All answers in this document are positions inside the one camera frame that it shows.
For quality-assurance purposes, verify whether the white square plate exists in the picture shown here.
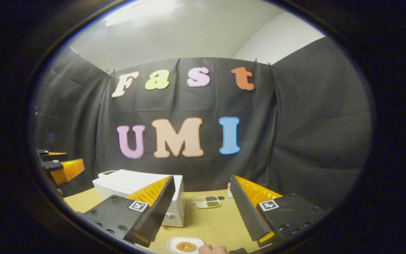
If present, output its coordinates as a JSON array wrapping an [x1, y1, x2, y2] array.
[[167, 236, 205, 254]]

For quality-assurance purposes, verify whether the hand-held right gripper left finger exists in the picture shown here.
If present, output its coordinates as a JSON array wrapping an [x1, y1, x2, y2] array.
[[82, 175, 176, 248]]

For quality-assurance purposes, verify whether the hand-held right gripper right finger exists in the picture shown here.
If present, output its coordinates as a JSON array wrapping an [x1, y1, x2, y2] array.
[[229, 175, 327, 248]]

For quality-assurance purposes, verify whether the sugared doughnut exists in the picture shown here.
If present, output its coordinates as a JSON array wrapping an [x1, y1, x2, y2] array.
[[176, 242, 197, 253]]

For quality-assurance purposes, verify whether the white microwave oven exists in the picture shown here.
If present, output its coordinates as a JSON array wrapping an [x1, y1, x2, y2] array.
[[93, 169, 186, 228]]

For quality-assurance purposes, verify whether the white divided seasoning dish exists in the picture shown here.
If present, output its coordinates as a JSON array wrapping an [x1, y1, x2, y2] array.
[[191, 196, 222, 209]]

